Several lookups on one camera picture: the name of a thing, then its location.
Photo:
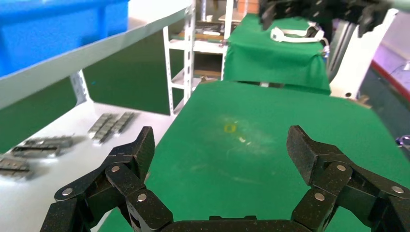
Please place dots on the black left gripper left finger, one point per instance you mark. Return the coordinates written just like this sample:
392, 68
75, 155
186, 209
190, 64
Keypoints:
128, 179

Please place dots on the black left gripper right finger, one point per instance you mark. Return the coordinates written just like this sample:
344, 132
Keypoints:
330, 173

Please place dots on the brown cardboard box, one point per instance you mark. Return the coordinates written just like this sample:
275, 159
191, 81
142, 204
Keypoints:
248, 6

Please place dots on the green table cloth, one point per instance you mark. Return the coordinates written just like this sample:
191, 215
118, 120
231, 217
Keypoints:
256, 179

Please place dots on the small metal clip strip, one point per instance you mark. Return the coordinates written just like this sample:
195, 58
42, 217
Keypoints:
100, 123
35, 151
109, 128
123, 121
54, 141
12, 166

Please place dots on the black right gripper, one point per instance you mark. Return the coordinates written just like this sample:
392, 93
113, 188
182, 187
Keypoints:
333, 8

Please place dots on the white slotted angle post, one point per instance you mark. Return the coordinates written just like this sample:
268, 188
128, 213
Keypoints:
189, 48
80, 88

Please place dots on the blue plastic bin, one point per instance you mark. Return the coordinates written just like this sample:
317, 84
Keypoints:
48, 32

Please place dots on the white shelf board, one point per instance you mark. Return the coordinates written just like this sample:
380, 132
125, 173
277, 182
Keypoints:
64, 160
96, 52

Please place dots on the green covered table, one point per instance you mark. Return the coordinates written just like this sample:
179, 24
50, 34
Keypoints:
272, 64

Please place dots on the white metal shelving rack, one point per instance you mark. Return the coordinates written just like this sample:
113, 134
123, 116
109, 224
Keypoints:
169, 64

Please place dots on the chrome chair base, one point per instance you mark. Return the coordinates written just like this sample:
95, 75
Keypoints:
404, 141

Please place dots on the white lower shelf board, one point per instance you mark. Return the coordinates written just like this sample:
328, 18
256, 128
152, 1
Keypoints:
64, 160

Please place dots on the white robot torso column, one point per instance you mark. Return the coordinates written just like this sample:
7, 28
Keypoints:
358, 64

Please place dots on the white headset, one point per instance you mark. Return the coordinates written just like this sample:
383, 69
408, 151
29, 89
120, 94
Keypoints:
282, 36

